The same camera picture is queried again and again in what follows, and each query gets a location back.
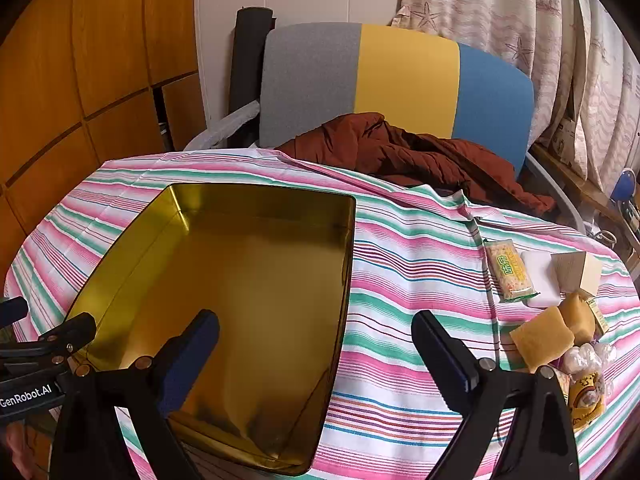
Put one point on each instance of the yellow cloth item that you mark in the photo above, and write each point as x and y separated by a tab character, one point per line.
585	397

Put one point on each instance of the grey yellow blue chair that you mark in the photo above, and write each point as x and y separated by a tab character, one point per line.
400	70

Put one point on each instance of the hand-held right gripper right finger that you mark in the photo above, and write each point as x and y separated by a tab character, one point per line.
445	360

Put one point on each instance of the yellow bun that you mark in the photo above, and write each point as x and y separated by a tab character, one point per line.
577	315

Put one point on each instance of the brown jacket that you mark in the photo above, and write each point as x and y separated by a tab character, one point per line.
380	145

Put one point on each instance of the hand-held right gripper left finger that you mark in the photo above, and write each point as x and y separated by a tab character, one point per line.
192	360

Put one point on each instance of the black rolled mat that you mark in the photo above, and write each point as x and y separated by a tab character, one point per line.
247	60

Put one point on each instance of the printed cardboard box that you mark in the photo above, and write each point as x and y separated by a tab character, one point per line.
567	137

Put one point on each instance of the green yellow snack packet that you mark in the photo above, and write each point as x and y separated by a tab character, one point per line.
597	316

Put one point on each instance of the wooden side desk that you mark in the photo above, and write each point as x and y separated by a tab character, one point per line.
570	180

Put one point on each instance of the yellow sponge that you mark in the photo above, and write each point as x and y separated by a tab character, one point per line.
540	340

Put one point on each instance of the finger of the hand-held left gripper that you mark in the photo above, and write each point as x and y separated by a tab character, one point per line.
12	311
55	337

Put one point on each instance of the white soap block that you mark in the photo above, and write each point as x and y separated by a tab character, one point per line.
542	282

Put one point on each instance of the patterned beige curtain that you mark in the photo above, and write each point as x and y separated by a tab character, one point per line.
500	10

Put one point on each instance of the beige cardboard box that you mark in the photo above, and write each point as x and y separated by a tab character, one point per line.
575	272

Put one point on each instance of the striped tablecloth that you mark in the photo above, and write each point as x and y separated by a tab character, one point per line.
410	270

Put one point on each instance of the clear plastic wrap ball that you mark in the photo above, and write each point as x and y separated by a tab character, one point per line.
582	360

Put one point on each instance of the cracker packet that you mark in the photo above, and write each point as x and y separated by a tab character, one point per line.
510	270

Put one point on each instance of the wooden wardrobe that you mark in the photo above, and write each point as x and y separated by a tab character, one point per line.
75	60

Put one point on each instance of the gold tin box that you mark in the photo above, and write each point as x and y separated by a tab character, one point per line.
240	285

